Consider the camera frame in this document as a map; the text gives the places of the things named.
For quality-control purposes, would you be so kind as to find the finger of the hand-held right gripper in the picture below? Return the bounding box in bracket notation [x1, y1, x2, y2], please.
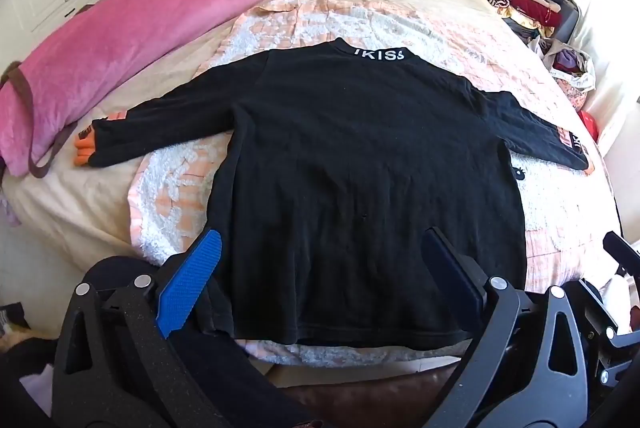
[567, 279, 631, 345]
[602, 231, 640, 276]

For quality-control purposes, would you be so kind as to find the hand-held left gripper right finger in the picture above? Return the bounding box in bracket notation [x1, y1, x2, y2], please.
[422, 227, 589, 428]

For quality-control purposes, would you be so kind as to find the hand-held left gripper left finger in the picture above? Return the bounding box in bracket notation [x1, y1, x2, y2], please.
[52, 229, 226, 428]

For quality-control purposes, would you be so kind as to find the floral bag with clothes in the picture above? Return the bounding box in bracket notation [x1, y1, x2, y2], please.
[542, 36, 598, 111]

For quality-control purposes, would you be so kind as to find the red bag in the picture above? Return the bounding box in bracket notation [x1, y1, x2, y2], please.
[577, 108, 602, 145]

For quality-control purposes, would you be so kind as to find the brown leather footboard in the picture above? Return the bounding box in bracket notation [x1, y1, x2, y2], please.
[250, 355, 463, 415]

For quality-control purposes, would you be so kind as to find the white curtain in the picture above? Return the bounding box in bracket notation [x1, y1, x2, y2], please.
[570, 0, 640, 159]

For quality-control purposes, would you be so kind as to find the pink plush quilt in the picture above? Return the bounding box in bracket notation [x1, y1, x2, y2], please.
[0, 0, 326, 179]

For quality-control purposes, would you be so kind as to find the orange white bear blanket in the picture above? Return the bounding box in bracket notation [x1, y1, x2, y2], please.
[127, 0, 626, 364]

